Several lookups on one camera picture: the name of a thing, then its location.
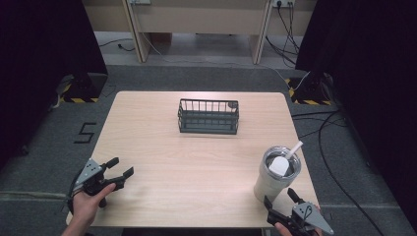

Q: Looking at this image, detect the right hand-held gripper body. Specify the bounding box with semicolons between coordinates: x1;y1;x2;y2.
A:
267;202;335;236

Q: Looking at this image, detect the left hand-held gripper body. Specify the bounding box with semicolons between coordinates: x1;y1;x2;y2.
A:
66;157;127;208

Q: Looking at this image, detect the white tumbler cup with straw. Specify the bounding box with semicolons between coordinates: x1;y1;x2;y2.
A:
253;140;305;204

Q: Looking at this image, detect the black wire basket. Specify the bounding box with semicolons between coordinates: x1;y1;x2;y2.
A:
177;98;240;136

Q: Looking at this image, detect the person's right hand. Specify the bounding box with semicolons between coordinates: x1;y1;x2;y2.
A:
274;205;324;236

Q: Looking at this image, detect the person's left hand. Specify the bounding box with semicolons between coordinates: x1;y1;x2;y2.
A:
71;182;117;229

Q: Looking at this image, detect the black stand base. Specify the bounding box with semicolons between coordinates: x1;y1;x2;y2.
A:
284;73;333;106
58;72;109;104

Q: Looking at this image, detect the black curtain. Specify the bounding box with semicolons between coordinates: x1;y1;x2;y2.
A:
294;0;417;230
0;0;109;171

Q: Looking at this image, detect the beige wooden desk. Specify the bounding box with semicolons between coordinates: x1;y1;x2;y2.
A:
82;0;318;65

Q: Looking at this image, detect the black floor cable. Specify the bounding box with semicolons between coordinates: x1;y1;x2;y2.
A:
318;111;387;236

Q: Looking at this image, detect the black cable bundle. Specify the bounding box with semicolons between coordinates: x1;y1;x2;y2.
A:
265;1;301;69

